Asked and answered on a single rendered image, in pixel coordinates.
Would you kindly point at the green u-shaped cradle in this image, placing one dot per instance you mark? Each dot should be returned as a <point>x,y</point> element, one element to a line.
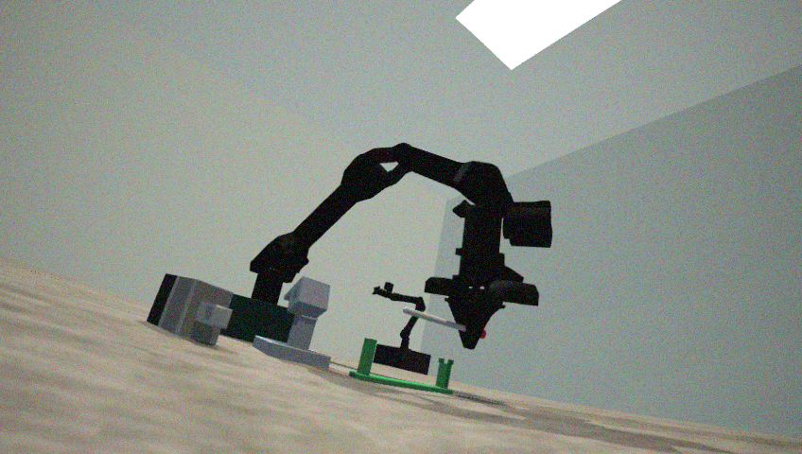
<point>366,360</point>

